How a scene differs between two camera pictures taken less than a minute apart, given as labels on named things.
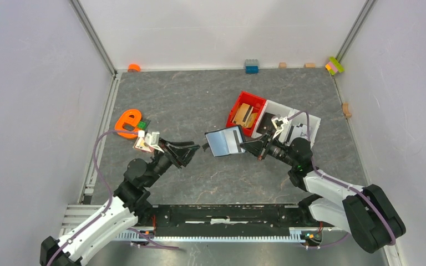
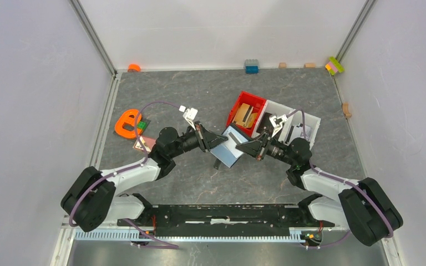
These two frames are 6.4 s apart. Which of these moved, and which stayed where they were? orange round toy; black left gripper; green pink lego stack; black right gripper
Moved: black left gripper
Stayed: black right gripper; green pink lego stack; orange round toy
